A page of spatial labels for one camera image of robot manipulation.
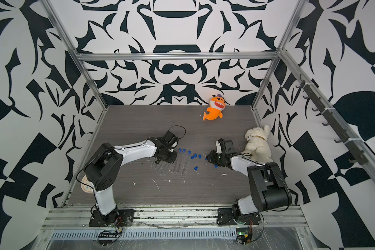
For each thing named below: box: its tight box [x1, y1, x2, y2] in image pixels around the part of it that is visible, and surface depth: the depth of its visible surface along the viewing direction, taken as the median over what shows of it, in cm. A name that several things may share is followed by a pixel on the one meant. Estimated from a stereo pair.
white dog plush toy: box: [242, 124, 274, 163], surface depth 91 cm
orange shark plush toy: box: [202, 94, 227, 121], surface depth 114 cm
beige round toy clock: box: [80, 174, 95, 194], surface depth 82 cm
